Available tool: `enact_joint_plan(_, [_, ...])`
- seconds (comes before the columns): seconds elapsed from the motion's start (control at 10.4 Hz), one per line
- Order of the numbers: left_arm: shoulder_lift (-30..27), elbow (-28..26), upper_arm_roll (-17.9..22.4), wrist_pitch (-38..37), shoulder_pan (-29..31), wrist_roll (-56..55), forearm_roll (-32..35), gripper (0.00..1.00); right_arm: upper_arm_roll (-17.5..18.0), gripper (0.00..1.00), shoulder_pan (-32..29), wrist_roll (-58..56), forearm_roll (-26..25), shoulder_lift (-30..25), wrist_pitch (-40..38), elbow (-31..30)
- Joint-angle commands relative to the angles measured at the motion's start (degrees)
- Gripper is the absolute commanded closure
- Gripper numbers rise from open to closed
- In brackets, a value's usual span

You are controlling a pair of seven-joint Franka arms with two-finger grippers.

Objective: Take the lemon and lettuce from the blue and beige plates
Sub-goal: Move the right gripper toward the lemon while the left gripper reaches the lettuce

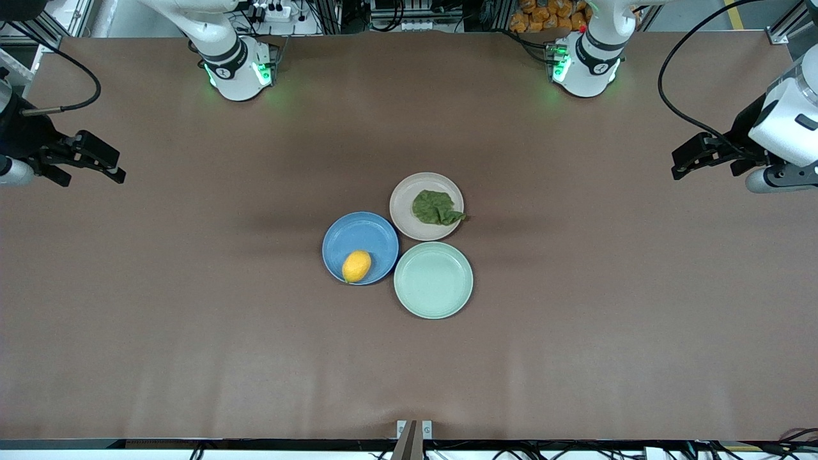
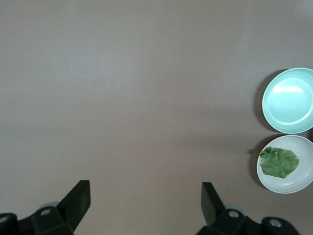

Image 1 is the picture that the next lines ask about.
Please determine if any aluminium frame profile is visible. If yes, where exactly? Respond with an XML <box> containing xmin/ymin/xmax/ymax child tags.
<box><xmin>0</xmin><ymin>18</ymin><xmax>66</xmax><ymax>50</ymax></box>
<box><xmin>766</xmin><ymin>0</ymin><xmax>808</xmax><ymax>46</ymax></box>

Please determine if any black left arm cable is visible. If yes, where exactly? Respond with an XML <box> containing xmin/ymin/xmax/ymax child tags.
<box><xmin>658</xmin><ymin>0</ymin><xmax>818</xmax><ymax>157</ymax></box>

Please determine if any blue plate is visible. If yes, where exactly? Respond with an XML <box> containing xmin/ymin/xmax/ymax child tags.
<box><xmin>321</xmin><ymin>211</ymin><xmax>400</xmax><ymax>286</ymax></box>

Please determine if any white power strip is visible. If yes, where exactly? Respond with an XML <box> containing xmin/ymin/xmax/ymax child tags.
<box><xmin>252</xmin><ymin>2</ymin><xmax>295</xmax><ymax>22</ymax></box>

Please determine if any light green plate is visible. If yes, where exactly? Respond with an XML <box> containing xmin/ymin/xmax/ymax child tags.
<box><xmin>393</xmin><ymin>241</ymin><xmax>474</xmax><ymax>320</ymax></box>

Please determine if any beige plate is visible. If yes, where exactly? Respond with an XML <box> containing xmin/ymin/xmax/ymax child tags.
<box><xmin>389</xmin><ymin>172</ymin><xmax>465</xmax><ymax>242</ymax></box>

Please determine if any yellow lemon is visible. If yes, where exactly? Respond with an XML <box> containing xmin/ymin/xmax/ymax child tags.
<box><xmin>342</xmin><ymin>250</ymin><xmax>373</xmax><ymax>284</ymax></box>

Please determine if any bag of orange items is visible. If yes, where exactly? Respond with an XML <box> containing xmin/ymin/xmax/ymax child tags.
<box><xmin>509</xmin><ymin>0</ymin><xmax>590</xmax><ymax>35</ymax></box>

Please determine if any metal table edge bracket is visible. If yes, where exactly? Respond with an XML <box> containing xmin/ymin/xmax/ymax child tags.
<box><xmin>391</xmin><ymin>419</ymin><xmax>434</xmax><ymax>460</ymax></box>

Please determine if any green lettuce leaf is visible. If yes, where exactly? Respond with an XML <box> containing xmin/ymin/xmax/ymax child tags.
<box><xmin>412</xmin><ymin>190</ymin><xmax>468</xmax><ymax>226</ymax></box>

